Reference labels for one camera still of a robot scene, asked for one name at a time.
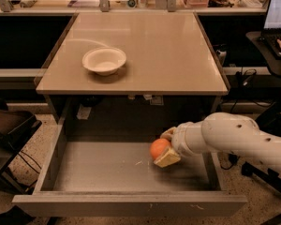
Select white paper bowl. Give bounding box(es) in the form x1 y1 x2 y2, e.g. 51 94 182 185
81 47 126 76

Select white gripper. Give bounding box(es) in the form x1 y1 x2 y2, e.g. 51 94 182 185
154 122 195 168

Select black tray on side table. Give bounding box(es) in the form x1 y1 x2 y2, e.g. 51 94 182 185
0 98 41 151

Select black floor cable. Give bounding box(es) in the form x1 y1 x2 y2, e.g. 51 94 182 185
17 150 42 175

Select open laptop computer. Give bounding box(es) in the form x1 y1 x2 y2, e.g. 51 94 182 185
261 0 281 59

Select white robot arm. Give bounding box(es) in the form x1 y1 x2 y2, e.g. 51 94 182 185
154 112 281 173

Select orange fruit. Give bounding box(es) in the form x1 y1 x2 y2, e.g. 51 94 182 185
150 139 170 159

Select grey open top drawer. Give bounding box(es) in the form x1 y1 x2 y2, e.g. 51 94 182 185
13 110 246 217

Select grey cabinet with glossy top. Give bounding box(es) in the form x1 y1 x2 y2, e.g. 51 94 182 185
37 10 229 117

